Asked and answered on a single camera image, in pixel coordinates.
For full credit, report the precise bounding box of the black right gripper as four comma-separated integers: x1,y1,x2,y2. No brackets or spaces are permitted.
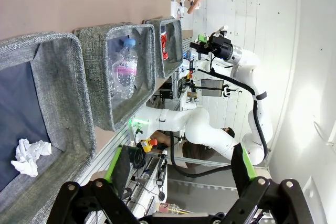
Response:
190,34,234,61

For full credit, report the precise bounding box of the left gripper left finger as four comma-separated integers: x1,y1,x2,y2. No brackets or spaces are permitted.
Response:
48,144,139,224

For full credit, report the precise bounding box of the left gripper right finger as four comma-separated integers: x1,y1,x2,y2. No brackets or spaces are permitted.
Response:
224,144,324,224

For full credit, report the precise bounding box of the red soda can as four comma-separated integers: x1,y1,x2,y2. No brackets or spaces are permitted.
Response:
160,26,170,61

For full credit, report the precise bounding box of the clear plastic bottle pink label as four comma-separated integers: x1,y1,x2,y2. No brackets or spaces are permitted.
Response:
109,38,139,100

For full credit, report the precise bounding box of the white paper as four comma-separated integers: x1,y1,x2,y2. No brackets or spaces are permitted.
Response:
10,138,53,177

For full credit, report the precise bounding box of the yellow red emergency stop button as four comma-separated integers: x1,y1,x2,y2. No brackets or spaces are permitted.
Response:
138,137,158,153

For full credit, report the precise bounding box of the operator with black hair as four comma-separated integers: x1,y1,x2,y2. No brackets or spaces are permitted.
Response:
221,126,236,138

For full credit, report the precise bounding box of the white box with red target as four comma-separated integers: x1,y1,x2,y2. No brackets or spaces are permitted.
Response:
170,0,195,22

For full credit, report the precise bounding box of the grey fabric basket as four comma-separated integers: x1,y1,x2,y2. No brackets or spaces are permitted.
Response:
78,23,158,132
145,17,184,79
0,31,97,224

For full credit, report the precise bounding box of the dark computer monitor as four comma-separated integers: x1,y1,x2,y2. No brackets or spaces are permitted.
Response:
201,78,224,98

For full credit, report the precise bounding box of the operator with brown hair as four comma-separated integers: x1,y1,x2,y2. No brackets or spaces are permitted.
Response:
151,131,215,169

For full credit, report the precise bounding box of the aluminium profile rail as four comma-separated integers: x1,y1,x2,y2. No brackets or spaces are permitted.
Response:
76,123,140,190

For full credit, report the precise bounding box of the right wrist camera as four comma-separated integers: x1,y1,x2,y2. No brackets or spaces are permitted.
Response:
214,25,229,37

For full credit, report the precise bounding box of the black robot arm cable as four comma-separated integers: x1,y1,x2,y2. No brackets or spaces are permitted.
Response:
196,50,270,156

